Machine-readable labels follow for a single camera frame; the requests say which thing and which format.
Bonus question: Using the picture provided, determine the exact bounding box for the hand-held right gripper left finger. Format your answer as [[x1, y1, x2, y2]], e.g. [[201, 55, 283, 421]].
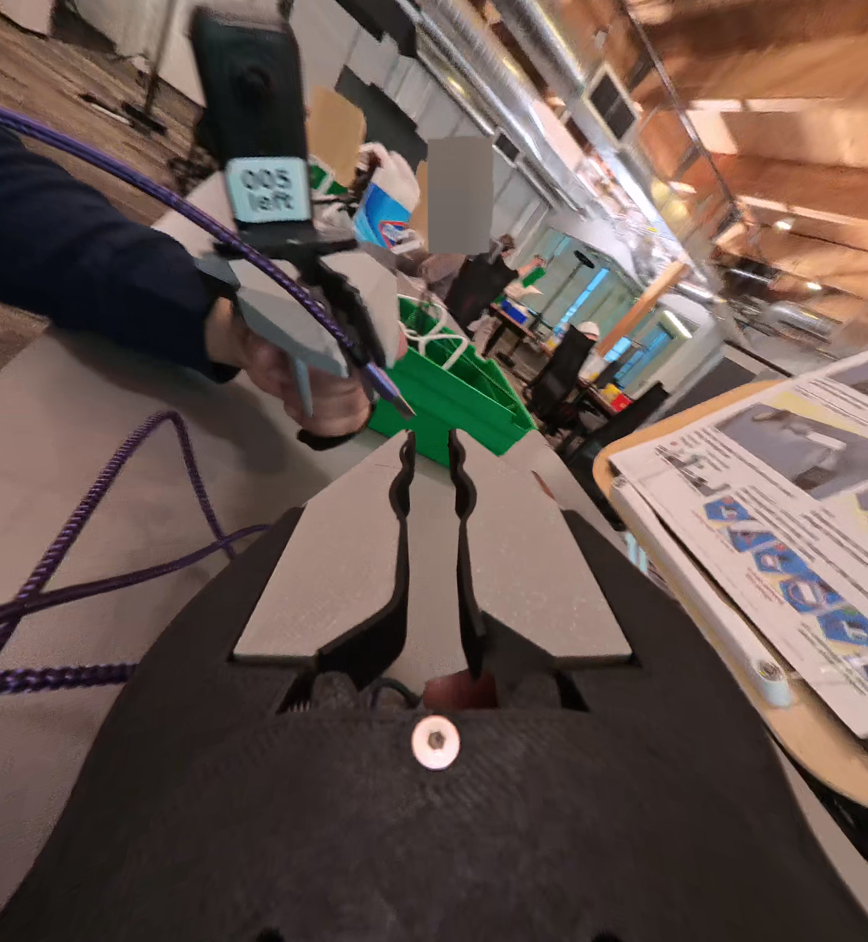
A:
[[232, 433, 416, 668]]

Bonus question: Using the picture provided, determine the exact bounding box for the silver duct with vent grilles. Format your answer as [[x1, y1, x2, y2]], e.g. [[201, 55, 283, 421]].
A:
[[405, 0, 700, 244]]

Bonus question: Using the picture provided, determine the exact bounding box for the disinfecting wipes tub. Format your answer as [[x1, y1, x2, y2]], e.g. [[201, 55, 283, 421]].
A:
[[352, 143, 424, 251]]

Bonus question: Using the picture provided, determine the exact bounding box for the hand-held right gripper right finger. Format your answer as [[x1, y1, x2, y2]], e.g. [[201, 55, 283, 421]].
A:
[[449, 431, 634, 676]]

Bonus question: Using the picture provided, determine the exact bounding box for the person's left forearm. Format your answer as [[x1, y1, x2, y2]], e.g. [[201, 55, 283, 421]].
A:
[[0, 110, 240, 384]]

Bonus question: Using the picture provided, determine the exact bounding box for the wooden support post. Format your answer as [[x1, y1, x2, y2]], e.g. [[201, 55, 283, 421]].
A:
[[596, 261, 690, 359]]

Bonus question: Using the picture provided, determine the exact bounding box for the black office chair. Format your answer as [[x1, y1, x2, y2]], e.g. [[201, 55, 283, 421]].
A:
[[526, 324, 597, 437]]

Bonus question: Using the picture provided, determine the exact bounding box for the purple braided usb cable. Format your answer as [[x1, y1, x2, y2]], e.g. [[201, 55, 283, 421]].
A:
[[0, 94, 419, 709]]

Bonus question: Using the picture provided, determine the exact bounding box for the printed instruction sheet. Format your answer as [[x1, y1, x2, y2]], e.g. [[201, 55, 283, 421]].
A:
[[611, 342, 868, 740]]

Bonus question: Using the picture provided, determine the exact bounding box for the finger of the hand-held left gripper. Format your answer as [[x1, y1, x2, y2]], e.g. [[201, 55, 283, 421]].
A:
[[235, 286, 352, 381], [330, 252, 407, 370]]

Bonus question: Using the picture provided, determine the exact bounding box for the cardboard box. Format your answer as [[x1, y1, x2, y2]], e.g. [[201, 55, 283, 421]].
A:
[[305, 84, 369, 186]]

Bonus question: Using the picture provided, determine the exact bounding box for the green plastic bin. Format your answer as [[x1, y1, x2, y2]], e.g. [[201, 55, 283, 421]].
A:
[[366, 294, 538, 468]]

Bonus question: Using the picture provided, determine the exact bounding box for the person's left hand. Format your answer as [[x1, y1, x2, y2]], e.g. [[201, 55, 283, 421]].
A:
[[206, 298, 378, 444]]

